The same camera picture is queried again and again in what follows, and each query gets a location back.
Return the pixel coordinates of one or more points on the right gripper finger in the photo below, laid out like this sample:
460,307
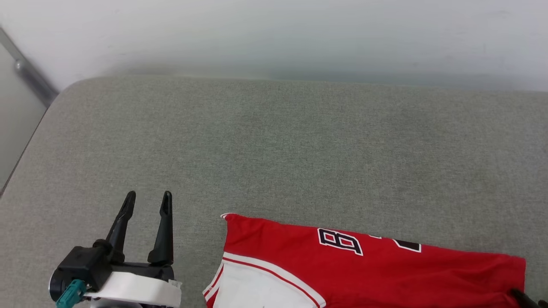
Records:
523,299
544,304

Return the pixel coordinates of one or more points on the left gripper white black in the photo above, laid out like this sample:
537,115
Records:
137,286

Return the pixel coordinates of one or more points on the red and white jersey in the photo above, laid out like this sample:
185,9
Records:
385,273

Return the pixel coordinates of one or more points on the grey fabric sofa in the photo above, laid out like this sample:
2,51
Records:
299,149

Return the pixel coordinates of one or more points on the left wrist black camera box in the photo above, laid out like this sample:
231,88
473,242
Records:
83,267

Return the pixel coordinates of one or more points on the grey metal rail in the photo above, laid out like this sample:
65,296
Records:
30,72

